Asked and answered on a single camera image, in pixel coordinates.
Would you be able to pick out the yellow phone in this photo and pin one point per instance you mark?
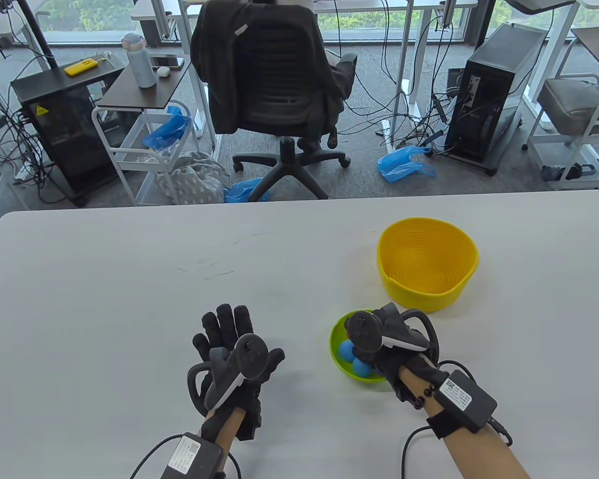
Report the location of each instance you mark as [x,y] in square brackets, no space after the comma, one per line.
[82,67]

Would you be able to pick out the white chair with grey cushion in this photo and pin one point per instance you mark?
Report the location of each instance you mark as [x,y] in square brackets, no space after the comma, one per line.
[574,105]

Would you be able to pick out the blue plastic bag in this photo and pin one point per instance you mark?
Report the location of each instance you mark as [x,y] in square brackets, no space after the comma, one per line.
[239,192]
[399,167]
[167,130]

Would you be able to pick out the green plastic bowl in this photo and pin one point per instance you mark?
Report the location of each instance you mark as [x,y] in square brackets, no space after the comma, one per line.
[359,377]

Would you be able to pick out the black stand pole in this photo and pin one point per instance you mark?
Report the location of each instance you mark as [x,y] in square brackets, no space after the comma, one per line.
[37,37]

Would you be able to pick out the dark jacket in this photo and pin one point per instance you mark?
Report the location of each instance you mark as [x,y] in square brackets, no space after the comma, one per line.
[214,75]

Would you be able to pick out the blue ping pong ball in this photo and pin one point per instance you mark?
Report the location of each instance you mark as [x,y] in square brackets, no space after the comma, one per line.
[348,349]
[363,368]

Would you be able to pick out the black computer tower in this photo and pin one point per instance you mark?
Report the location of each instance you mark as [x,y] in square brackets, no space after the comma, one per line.
[494,100]

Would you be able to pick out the grey hand controller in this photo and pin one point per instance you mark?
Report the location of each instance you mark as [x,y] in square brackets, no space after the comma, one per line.
[249,352]
[362,330]

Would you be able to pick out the person's right forearm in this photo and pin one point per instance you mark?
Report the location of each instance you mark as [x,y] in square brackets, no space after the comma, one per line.
[479,449]

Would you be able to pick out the grey patterned fabric bag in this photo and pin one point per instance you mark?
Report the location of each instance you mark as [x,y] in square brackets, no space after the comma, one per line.
[192,182]

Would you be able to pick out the black mesh office chair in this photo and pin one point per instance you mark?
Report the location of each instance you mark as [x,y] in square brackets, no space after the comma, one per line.
[289,164]

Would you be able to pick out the black wrist sensor box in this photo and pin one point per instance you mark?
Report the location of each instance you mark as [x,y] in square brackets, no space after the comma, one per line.
[466,399]
[189,456]

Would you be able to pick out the person's right hand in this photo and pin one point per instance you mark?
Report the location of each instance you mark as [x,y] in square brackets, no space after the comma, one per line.
[399,371]

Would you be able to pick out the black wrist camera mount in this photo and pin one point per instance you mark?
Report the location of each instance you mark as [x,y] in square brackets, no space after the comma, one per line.
[253,421]

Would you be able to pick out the person's left forearm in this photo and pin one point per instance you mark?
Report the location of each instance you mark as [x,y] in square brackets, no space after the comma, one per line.
[229,426]

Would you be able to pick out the yellow plastic bowl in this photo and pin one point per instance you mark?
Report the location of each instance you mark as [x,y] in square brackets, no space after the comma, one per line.
[429,234]

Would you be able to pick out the white power strip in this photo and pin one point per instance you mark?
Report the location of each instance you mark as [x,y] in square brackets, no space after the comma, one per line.
[24,172]

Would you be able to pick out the white earbud case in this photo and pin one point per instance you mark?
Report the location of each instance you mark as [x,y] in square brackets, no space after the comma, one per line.
[162,72]

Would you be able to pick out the black smartphone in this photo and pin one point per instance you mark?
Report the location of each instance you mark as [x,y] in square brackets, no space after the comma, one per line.
[167,62]

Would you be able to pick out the black rolling cabinet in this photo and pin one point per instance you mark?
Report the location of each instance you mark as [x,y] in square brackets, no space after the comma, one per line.
[70,144]

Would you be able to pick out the grey water bottle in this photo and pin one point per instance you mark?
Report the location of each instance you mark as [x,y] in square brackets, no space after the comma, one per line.
[141,65]

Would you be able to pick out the person's left hand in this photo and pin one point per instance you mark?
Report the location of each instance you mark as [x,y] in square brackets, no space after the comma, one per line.
[229,324]

